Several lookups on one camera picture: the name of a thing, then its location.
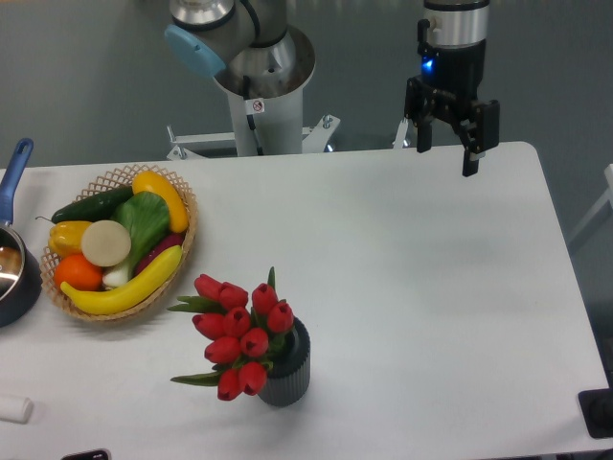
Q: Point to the yellow bell pepper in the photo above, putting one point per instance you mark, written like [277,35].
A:
[65,237]

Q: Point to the yellow squash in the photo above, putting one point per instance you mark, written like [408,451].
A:
[154,182]

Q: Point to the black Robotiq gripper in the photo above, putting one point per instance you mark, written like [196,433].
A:
[446,89]

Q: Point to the dark green cucumber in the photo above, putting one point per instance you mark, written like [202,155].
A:
[92,208]

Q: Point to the orange fruit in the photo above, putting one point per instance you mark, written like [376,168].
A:
[78,272]

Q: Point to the woven wicker basket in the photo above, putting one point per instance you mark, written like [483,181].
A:
[116,178]

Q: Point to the green bok choy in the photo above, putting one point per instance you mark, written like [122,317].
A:
[146,217]

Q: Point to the red tulip bouquet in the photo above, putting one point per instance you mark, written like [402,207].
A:
[248,332]

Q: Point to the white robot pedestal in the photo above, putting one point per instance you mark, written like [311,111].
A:
[260,126]

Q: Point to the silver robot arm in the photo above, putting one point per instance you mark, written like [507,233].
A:
[263,64]

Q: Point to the yellow banana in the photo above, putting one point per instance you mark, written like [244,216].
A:
[129,295]

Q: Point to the dark pot with blue handle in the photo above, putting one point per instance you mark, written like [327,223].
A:
[20,275]

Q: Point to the white frame at right edge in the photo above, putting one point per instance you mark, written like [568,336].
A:
[594,218]

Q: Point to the purple eggplant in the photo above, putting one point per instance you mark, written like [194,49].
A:
[167,242]

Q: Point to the white cylinder object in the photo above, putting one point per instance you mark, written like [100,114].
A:
[15,409]

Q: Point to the beige round disc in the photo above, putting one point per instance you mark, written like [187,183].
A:
[105,243]

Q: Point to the dark grey ribbed vase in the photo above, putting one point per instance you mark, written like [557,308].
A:
[289,378]

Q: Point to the black device at table edge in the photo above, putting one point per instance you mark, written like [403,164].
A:
[596,408]

